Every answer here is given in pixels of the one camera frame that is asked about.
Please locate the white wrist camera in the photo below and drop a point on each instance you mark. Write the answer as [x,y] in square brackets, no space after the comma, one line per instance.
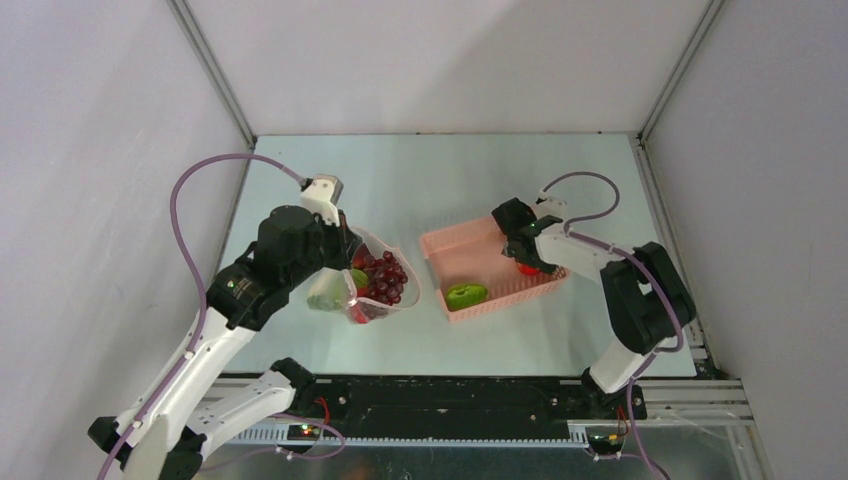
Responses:
[320,195]
[551,208]

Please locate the red tomato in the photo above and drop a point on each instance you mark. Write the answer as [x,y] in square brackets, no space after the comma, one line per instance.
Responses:
[527,270]

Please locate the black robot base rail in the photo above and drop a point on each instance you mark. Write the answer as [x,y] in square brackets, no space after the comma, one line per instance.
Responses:
[462,408]

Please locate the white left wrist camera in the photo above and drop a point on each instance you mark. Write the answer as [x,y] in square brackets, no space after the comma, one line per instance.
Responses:
[320,195]

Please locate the aluminium frame post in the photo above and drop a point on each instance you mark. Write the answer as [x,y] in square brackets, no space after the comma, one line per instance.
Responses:
[686,57]
[203,50]

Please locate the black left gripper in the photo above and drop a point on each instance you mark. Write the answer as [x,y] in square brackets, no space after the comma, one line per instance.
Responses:
[346,241]

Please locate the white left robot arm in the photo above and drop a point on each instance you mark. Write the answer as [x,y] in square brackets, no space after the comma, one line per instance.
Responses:
[166,434]

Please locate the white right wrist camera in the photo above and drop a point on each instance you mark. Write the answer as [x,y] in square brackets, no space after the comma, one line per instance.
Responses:
[551,208]

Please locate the pink perforated plastic basket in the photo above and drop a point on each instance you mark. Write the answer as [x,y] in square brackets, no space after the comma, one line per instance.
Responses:
[471,252]

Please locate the red bell pepper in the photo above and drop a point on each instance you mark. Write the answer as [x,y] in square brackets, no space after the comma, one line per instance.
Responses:
[360,313]

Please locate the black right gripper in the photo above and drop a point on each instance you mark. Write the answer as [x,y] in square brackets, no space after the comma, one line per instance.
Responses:
[519,240]

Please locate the dark purple grape bunch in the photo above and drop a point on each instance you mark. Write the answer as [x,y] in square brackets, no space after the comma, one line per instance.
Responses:
[386,278]

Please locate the green leafy lettuce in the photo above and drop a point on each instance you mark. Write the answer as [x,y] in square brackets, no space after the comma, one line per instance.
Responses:
[327,298]

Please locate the left aluminium frame post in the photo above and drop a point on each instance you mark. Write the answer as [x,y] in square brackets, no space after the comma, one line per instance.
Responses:
[203,50]

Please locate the green bell pepper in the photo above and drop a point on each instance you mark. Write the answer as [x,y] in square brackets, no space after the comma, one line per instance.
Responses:
[462,296]

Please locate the clear zip top bag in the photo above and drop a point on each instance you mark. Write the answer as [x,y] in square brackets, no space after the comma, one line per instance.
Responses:
[355,279]

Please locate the right aluminium frame post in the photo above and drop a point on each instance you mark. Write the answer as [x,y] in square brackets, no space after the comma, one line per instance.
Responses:
[686,57]

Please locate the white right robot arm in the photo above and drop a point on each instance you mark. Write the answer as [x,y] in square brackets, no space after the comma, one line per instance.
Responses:
[647,302]

